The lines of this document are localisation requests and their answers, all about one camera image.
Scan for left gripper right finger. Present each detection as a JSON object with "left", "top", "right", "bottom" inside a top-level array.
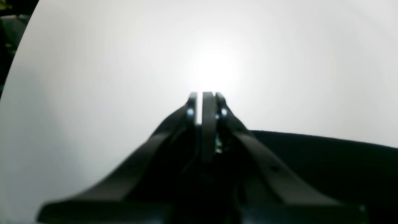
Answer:
[{"left": 215, "top": 92, "right": 367, "bottom": 224}]

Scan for black T-shirt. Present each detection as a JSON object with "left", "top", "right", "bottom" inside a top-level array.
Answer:
[{"left": 236, "top": 130, "right": 398, "bottom": 224}]

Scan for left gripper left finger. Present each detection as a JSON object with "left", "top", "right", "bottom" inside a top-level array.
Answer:
[{"left": 37, "top": 93, "right": 197, "bottom": 224}]

